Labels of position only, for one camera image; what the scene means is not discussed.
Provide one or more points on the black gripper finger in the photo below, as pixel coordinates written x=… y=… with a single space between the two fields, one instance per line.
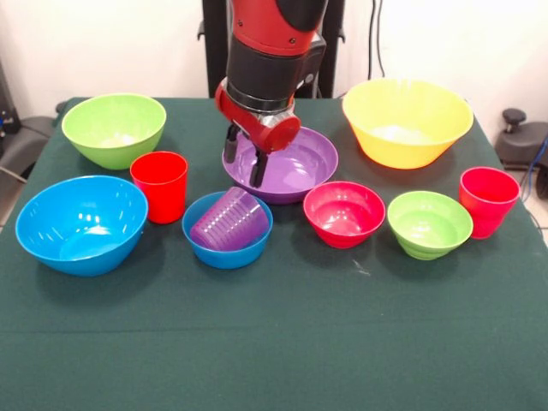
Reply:
x=231 y=145
x=259 y=169

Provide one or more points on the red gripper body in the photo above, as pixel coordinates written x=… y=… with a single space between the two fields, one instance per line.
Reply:
x=274 y=132

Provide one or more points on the purple bowl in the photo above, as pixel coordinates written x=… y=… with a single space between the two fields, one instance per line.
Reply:
x=299 y=171

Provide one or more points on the purple cup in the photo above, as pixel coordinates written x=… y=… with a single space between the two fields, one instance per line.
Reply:
x=231 y=222

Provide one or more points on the small blue bowl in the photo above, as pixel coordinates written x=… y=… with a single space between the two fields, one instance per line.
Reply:
x=227 y=259

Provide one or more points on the small pink bowl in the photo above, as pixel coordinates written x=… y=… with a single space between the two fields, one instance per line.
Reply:
x=342 y=218

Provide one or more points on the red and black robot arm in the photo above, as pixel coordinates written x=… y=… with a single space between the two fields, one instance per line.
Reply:
x=269 y=51

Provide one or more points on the red cup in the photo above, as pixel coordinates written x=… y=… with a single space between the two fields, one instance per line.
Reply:
x=488 y=214
x=160 y=197

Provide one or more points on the large green bowl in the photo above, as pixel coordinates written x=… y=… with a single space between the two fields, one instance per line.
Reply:
x=111 y=128

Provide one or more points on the large yellow bowl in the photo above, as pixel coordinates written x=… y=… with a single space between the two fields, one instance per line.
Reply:
x=402 y=141

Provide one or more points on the dark green tablecloth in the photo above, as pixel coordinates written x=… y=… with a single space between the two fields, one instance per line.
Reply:
x=274 y=321

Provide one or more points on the large blue bowl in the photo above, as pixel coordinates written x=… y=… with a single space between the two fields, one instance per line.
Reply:
x=81 y=231

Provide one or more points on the small green bowl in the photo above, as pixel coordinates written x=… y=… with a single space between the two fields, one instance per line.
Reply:
x=428 y=231

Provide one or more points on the grey stand base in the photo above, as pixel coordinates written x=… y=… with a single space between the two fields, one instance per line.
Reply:
x=25 y=141
x=524 y=145

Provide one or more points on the black equipment box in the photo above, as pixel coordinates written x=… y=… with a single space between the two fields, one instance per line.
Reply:
x=6 y=107

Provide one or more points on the black knob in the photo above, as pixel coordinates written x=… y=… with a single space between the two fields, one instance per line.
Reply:
x=514 y=116

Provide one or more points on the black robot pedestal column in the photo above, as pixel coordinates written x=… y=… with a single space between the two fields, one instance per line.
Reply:
x=214 y=43

